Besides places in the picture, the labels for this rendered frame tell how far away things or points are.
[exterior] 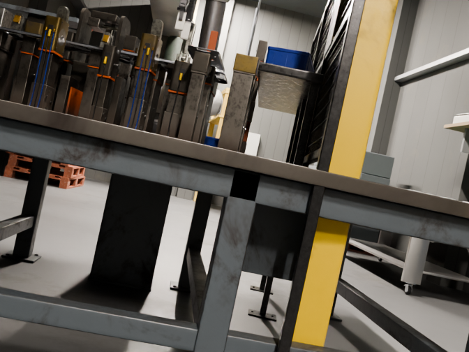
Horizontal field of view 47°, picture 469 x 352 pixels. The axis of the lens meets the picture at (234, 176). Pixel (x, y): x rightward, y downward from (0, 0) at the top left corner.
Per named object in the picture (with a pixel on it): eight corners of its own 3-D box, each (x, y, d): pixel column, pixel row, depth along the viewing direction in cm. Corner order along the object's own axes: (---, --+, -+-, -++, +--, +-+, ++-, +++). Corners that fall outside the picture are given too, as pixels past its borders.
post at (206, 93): (183, 146, 184) (200, 63, 184) (185, 147, 189) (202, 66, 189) (197, 149, 184) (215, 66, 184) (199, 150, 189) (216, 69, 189)
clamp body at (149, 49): (116, 133, 180) (138, 29, 180) (125, 135, 191) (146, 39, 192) (135, 137, 179) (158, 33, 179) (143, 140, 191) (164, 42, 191)
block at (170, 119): (154, 141, 181) (172, 57, 181) (160, 143, 192) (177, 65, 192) (175, 145, 180) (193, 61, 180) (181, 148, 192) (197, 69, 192)
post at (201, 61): (174, 142, 166) (195, 50, 166) (176, 144, 171) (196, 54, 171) (190, 146, 166) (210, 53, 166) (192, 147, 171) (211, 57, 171)
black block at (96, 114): (82, 126, 185) (100, 41, 185) (91, 128, 195) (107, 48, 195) (96, 129, 185) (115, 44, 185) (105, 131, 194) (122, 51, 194)
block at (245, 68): (214, 154, 189) (236, 52, 189) (216, 155, 197) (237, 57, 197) (236, 158, 189) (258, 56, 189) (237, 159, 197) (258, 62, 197)
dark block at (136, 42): (104, 133, 226) (125, 34, 226) (109, 134, 233) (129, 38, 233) (116, 135, 226) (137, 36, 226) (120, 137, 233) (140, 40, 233)
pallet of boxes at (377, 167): (374, 255, 717) (396, 157, 717) (312, 243, 707) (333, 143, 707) (344, 242, 845) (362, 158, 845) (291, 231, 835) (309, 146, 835)
